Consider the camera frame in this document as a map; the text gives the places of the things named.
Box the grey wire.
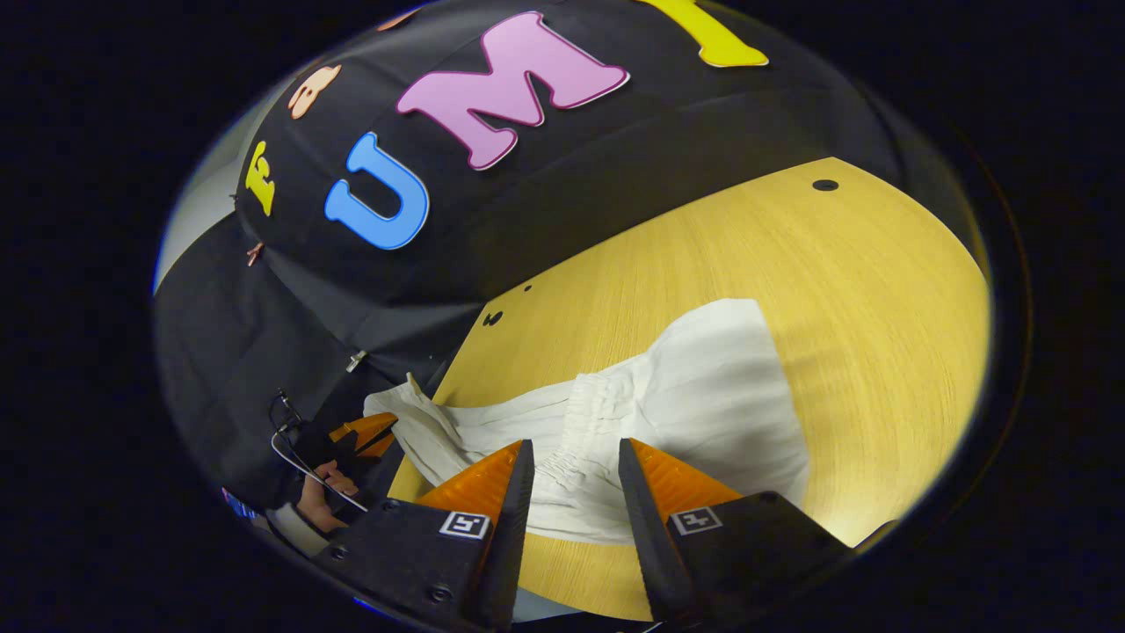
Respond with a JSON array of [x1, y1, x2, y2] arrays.
[[268, 389, 371, 513]]

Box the black backdrop cloth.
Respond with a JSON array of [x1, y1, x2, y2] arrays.
[[154, 0, 976, 528]]

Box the white jeans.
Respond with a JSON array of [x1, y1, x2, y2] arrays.
[[363, 297, 811, 546]]

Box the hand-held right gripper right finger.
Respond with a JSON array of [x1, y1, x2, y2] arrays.
[[618, 438, 855, 625]]

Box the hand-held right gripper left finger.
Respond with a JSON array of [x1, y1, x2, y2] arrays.
[[312, 438, 536, 630]]

